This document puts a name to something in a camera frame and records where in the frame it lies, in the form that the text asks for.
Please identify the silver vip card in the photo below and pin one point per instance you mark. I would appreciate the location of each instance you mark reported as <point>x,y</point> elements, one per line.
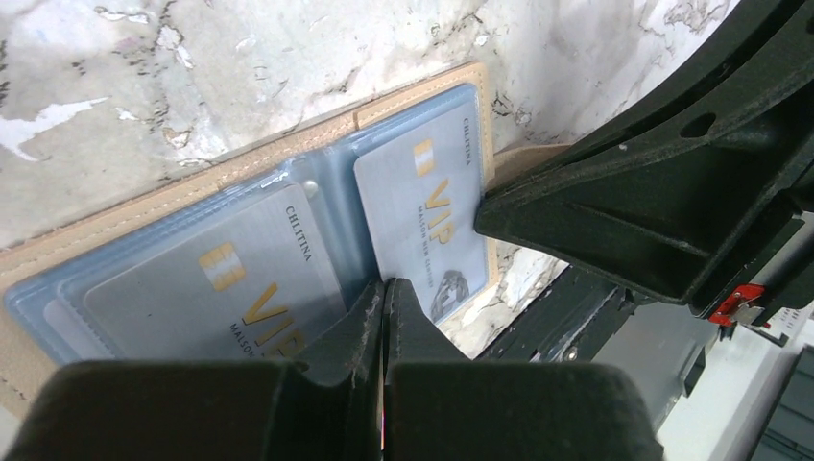
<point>258,282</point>
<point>420,178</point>

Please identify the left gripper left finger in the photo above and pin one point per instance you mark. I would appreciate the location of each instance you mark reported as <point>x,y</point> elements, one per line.
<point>321,404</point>

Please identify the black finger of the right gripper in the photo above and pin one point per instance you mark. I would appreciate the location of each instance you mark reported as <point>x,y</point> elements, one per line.
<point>669,197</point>

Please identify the beige card holder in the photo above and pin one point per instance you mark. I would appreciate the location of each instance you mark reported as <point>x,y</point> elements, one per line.
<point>25,365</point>

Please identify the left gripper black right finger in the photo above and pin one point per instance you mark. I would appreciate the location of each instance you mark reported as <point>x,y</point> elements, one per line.
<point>441,405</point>

